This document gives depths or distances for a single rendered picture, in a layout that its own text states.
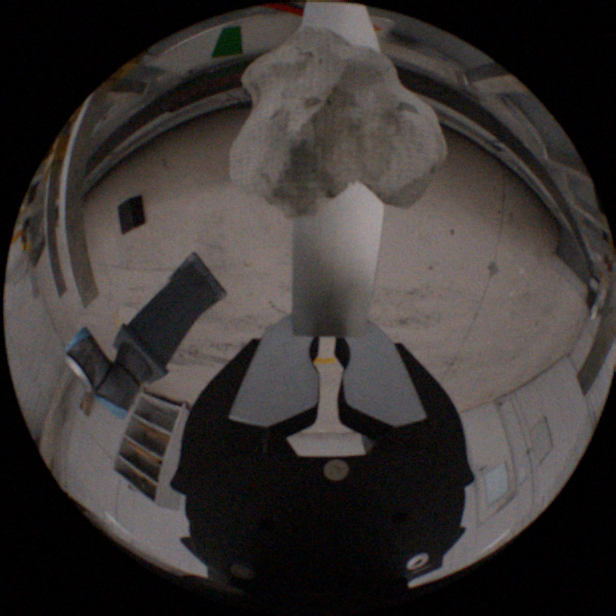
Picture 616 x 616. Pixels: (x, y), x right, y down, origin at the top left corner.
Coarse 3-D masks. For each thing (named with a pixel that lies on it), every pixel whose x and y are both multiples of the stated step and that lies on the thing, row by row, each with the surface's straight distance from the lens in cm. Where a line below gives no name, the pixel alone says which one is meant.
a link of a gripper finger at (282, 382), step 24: (264, 336) 9; (288, 336) 9; (264, 360) 8; (288, 360) 8; (312, 360) 9; (264, 384) 7; (288, 384) 7; (312, 384) 7; (240, 408) 7; (264, 408) 6; (288, 408) 6; (312, 408) 7; (288, 432) 7
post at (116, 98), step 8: (120, 80) 40; (128, 80) 41; (136, 80) 42; (112, 88) 38; (120, 88) 39; (128, 88) 40; (136, 88) 41; (144, 88) 42; (112, 96) 39; (120, 96) 40; (128, 96) 40; (136, 96) 41; (104, 104) 40; (112, 104) 41; (120, 104) 42; (128, 104) 43
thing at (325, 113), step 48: (288, 48) 8; (336, 48) 8; (288, 96) 6; (336, 96) 6; (384, 96) 7; (240, 144) 7; (288, 144) 5; (336, 144) 6; (384, 144) 6; (432, 144) 6; (288, 192) 6; (336, 192) 6; (384, 192) 6
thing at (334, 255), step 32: (352, 32) 11; (352, 192) 7; (320, 224) 7; (352, 224) 7; (320, 256) 7; (352, 256) 7; (320, 288) 7; (352, 288) 7; (320, 320) 8; (352, 320) 8
